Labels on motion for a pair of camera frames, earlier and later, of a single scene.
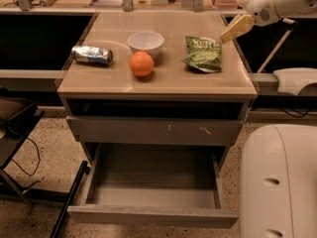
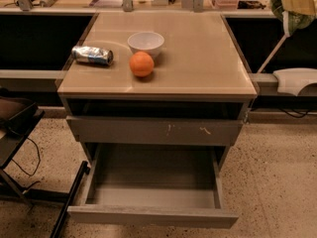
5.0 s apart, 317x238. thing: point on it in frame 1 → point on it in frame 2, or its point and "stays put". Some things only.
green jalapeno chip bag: x=202 y=54 → x=292 y=21
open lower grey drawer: x=157 y=183 stays put
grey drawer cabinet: x=157 y=101 stays put
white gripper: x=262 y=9 → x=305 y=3
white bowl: x=148 y=42 stays put
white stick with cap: x=291 y=23 stays put
